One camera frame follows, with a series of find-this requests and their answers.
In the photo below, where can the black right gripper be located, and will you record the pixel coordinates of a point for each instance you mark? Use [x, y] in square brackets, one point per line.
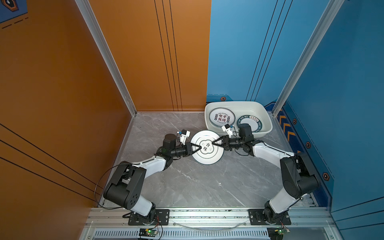
[225, 143]

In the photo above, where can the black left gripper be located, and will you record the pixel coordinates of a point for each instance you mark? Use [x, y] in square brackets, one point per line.
[188, 149]

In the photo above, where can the white flower outline plate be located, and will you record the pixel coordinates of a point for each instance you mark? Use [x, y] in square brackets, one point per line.
[209, 154]

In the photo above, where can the white red text plate front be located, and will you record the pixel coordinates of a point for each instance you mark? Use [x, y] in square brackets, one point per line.
[219, 117]

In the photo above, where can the green rim plate front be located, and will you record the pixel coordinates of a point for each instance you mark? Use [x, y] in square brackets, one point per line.
[254, 122]

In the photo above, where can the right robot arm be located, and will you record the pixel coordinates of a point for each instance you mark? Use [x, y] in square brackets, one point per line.
[298, 173]

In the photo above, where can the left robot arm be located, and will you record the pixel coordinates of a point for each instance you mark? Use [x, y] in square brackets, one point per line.
[125, 186]

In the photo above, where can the white plastic bin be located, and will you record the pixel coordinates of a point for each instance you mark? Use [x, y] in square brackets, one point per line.
[240, 108]

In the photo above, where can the green circuit board left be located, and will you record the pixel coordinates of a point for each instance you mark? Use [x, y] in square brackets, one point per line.
[148, 233]

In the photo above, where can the circuit board right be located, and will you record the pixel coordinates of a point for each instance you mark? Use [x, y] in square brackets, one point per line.
[277, 233]

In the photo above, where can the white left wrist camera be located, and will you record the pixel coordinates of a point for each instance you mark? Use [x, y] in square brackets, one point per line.
[184, 134]

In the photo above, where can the aluminium front rail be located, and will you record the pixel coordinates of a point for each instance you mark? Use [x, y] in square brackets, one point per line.
[220, 217]

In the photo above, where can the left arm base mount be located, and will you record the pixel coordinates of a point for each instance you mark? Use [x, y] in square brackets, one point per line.
[155, 216]

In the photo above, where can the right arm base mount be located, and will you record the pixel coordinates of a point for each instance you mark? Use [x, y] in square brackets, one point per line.
[264, 216]

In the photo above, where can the aluminium corner post left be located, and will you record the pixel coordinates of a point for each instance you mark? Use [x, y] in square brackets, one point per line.
[101, 42]

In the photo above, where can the aluminium corner post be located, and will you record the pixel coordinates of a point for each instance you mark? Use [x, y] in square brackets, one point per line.
[315, 39]
[101, 42]

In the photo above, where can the aluminium corner post right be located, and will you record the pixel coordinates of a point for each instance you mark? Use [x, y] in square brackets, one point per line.
[315, 39]

